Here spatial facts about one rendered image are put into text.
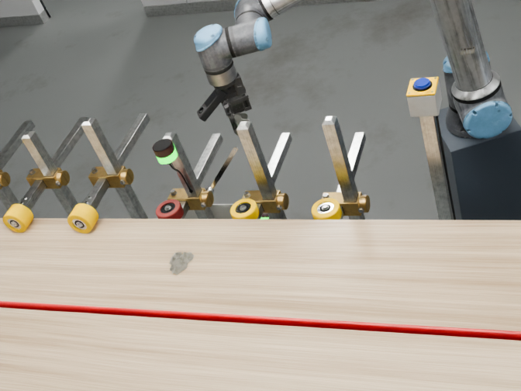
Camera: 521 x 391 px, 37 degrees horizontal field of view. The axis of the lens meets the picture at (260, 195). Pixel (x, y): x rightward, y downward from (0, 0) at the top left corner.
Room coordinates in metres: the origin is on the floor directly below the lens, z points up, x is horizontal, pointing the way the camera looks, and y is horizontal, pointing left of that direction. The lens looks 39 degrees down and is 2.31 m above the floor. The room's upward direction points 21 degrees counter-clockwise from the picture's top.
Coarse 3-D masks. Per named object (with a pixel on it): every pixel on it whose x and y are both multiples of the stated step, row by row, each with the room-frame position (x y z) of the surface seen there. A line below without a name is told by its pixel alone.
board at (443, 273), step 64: (0, 256) 1.93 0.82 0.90; (64, 256) 1.82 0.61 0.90; (128, 256) 1.71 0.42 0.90; (256, 256) 1.52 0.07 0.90; (320, 256) 1.43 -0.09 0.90; (384, 256) 1.35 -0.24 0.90; (448, 256) 1.27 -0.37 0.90; (512, 256) 1.20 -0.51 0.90; (0, 320) 1.65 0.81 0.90; (64, 320) 1.55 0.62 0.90; (128, 320) 1.46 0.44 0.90; (192, 320) 1.38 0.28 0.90; (384, 320) 1.16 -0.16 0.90; (448, 320) 1.09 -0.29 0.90; (512, 320) 1.03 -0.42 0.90; (0, 384) 1.41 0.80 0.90; (64, 384) 1.33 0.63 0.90; (128, 384) 1.26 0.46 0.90; (192, 384) 1.18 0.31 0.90; (256, 384) 1.12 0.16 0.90; (320, 384) 1.05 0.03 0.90; (384, 384) 0.99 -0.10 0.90; (448, 384) 0.94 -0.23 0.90; (512, 384) 0.88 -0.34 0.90
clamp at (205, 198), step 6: (180, 192) 1.95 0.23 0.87; (204, 192) 1.90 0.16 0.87; (210, 192) 1.91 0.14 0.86; (168, 198) 1.94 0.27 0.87; (174, 198) 1.93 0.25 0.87; (180, 198) 1.92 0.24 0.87; (186, 198) 1.91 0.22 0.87; (192, 198) 1.90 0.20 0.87; (198, 198) 1.89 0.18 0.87; (204, 198) 1.88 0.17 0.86; (210, 198) 1.90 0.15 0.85; (192, 204) 1.90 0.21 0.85; (198, 204) 1.89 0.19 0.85; (204, 204) 1.87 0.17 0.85; (210, 204) 1.88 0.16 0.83
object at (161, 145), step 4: (160, 140) 1.90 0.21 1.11; (164, 140) 1.89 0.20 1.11; (168, 140) 1.88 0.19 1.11; (156, 144) 1.89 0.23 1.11; (160, 144) 1.88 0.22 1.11; (164, 144) 1.87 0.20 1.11; (168, 144) 1.86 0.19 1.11; (156, 148) 1.87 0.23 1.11; (160, 148) 1.86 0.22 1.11; (164, 148) 1.85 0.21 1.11; (172, 168) 1.88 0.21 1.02; (180, 172) 1.89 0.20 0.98; (184, 180) 1.89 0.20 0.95; (188, 188) 1.89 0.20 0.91
